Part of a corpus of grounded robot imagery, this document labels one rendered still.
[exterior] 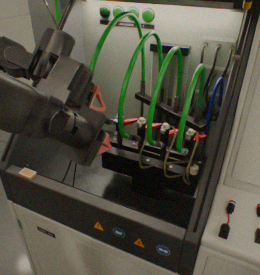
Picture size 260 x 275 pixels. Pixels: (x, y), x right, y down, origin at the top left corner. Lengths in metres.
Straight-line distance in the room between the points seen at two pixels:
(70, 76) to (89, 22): 0.79
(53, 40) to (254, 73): 0.51
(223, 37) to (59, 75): 0.70
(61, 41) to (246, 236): 0.63
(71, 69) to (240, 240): 0.56
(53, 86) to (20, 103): 0.12
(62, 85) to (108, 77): 0.81
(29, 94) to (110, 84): 0.93
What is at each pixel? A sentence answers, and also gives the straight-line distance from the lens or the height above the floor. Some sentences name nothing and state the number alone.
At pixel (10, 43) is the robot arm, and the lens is 0.62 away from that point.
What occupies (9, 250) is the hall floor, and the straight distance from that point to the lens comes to 1.99.
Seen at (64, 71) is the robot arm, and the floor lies 1.41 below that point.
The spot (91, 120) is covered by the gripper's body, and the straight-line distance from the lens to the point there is 0.50.
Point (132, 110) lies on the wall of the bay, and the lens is 1.22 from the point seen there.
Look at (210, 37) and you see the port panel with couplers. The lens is 1.01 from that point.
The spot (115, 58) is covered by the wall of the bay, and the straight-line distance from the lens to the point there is 1.16.
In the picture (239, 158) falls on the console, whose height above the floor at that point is 1.07.
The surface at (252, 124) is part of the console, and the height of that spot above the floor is 1.17.
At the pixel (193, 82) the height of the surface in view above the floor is 1.29.
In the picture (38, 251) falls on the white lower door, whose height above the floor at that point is 0.53.
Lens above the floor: 1.55
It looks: 33 degrees down
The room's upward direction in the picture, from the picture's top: straight up
